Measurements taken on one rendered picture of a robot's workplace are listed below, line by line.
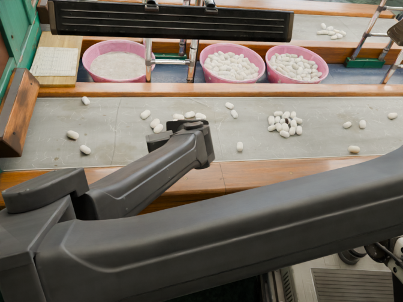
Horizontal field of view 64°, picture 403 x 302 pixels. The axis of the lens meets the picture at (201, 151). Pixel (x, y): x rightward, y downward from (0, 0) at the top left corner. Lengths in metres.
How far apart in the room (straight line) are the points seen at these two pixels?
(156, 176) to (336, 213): 0.24
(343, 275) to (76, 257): 1.09
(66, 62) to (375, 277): 1.29
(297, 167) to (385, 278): 0.51
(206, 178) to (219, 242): 0.70
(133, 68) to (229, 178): 0.62
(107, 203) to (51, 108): 0.84
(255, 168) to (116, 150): 0.41
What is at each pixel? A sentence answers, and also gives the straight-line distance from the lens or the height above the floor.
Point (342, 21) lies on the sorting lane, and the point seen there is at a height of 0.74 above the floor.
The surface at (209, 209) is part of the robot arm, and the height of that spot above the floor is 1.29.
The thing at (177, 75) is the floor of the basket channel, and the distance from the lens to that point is 1.38.
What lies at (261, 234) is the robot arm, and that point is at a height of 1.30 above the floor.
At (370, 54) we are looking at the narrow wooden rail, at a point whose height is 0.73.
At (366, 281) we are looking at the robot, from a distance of 1.27.
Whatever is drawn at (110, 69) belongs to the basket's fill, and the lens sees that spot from 1.30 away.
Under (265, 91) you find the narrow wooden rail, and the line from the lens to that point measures 1.24.
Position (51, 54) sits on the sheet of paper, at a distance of 1.32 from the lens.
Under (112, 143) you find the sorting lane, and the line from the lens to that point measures 1.01.
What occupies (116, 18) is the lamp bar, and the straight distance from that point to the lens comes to 0.87.
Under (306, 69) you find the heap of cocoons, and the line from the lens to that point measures 1.48.
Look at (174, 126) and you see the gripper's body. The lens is 0.77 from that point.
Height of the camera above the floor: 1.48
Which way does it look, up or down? 48 degrees down
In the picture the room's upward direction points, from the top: 11 degrees clockwise
